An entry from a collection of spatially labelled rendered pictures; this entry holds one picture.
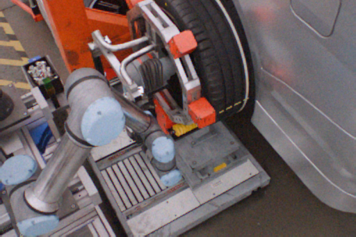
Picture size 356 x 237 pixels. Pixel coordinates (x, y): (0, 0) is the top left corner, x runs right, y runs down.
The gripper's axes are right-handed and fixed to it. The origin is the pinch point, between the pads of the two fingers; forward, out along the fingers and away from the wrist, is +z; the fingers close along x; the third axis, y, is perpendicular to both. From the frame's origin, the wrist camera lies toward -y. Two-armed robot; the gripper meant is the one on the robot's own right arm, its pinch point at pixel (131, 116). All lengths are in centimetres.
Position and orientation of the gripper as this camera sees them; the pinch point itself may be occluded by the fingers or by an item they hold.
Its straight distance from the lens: 169.4
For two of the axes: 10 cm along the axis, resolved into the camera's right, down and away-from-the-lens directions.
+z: -4.9, -6.7, 5.6
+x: -8.7, 4.1, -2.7
